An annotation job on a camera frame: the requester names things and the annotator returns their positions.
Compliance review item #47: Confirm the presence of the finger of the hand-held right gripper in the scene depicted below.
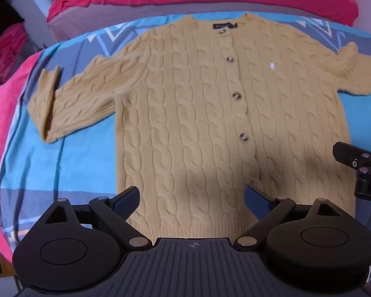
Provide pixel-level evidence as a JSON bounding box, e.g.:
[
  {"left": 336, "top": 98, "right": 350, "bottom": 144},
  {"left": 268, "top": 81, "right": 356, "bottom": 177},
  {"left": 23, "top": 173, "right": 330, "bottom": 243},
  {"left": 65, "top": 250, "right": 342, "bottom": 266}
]
[
  {"left": 354, "top": 166, "right": 371, "bottom": 199},
  {"left": 333, "top": 142, "right": 371, "bottom": 170}
]

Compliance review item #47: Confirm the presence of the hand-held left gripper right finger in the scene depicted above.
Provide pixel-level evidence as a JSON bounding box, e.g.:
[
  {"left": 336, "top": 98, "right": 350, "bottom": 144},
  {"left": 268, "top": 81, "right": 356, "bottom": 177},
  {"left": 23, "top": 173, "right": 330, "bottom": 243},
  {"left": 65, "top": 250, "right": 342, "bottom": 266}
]
[{"left": 233, "top": 185, "right": 344, "bottom": 249}]

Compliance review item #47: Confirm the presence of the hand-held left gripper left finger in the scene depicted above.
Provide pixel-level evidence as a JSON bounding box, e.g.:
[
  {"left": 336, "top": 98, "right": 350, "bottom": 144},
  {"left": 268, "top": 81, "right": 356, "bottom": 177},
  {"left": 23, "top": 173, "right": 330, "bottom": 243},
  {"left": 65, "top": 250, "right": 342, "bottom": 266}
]
[{"left": 45, "top": 186, "right": 152, "bottom": 248}]

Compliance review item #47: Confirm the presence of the tan cable-knit cardigan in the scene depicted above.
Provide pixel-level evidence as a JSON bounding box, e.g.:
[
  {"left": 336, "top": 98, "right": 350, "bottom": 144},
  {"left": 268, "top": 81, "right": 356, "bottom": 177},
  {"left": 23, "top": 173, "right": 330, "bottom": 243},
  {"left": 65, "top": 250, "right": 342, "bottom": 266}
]
[{"left": 28, "top": 12, "right": 371, "bottom": 239}]

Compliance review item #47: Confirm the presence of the pile of dark clothes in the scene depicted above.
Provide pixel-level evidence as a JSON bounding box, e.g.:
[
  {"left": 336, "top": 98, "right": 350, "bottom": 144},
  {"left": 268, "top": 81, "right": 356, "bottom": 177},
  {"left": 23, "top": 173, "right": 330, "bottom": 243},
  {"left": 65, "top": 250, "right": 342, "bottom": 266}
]
[{"left": 0, "top": 0, "right": 54, "bottom": 56}]

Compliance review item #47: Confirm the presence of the geometric printed blanket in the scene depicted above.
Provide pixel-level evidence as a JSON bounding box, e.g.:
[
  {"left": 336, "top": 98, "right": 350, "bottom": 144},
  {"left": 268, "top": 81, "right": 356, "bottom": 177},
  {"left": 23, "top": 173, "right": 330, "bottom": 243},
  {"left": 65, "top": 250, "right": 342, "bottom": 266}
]
[{"left": 0, "top": 15, "right": 371, "bottom": 242}]

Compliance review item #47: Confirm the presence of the pink blanket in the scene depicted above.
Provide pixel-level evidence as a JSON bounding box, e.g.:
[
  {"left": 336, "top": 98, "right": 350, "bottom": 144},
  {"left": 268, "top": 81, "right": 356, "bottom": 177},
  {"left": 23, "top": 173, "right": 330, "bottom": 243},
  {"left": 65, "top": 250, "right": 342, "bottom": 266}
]
[{"left": 0, "top": 51, "right": 54, "bottom": 254}]

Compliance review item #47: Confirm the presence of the grey embossed mattress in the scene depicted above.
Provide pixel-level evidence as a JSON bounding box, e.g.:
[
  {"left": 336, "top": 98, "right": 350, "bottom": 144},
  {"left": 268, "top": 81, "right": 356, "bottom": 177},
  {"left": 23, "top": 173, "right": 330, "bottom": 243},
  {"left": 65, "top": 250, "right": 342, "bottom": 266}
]
[{"left": 48, "top": 1, "right": 356, "bottom": 42}]

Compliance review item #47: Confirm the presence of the pink garment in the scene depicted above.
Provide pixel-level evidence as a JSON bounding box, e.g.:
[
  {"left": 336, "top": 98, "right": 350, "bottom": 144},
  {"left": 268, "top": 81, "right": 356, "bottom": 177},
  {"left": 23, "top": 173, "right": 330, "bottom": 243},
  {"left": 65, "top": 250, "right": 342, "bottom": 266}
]
[{"left": 0, "top": 22, "right": 29, "bottom": 75}]

